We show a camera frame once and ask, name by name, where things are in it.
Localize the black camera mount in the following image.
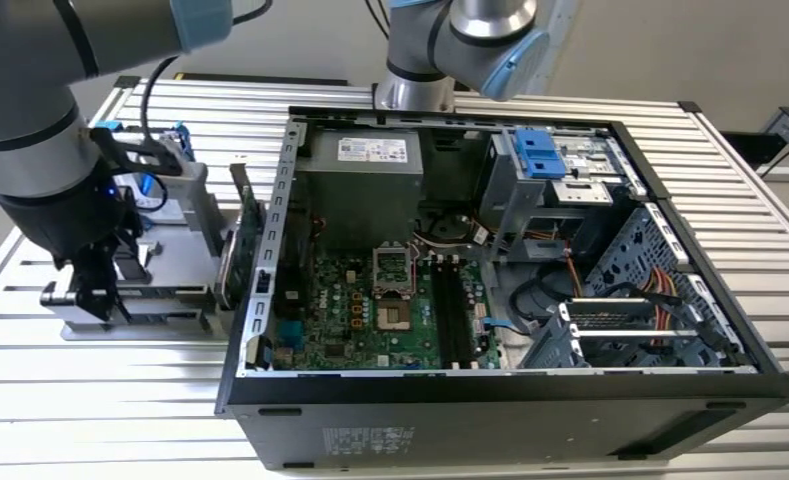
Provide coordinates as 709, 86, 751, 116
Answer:
90, 127, 186, 177

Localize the green Dell motherboard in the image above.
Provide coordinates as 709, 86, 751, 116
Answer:
266, 244, 506, 374

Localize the CPU socket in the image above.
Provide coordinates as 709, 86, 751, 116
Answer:
374, 298, 414, 332

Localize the blue plastic drive latch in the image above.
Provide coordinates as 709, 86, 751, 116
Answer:
510, 128, 562, 179

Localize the grey parts rack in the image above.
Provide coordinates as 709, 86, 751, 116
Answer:
59, 159, 249, 344

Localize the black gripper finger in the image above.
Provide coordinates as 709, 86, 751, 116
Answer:
57, 243, 122, 324
117, 248, 146, 322

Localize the green graphics card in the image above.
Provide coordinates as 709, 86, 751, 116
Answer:
211, 162, 269, 309

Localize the metal socket cover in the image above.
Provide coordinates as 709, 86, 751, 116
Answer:
372, 239, 414, 300

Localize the orange wire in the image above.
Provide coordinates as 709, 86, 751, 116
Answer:
525, 223, 584, 301

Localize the black camera cable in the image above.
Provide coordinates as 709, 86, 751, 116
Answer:
138, 0, 276, 151

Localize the black open PC case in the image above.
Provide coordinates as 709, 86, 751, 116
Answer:
214, 103, 789, 471

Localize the black looped cable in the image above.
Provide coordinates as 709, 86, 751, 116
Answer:
508, 273, 573, 334

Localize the grey power supply unit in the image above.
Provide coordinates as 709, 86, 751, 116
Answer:
293, 127, 426, 251

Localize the grey disk bay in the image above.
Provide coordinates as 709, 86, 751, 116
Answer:
518, 295, 747, 371

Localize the round black speaker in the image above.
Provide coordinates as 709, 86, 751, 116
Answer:
432, 213, 477, 242

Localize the red orange flat cable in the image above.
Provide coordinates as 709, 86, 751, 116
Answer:
638, 267, 684, 351

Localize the wire locking lever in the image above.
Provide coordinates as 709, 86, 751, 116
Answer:
406, 239, 421, 296

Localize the metal drive cage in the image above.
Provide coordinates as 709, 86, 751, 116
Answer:
478, 127, 640, 264

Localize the black RAM slot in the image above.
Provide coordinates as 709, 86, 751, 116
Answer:
440, 253, 462, 371
448, 253, 472, 371
432, 253, 453, 371
456, 253, 481, 371

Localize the hard disk in blue carrier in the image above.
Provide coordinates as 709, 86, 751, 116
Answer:
90, 119, 195, 226

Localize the blue data cable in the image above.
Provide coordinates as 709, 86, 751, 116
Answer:
484, 317, 536, 335

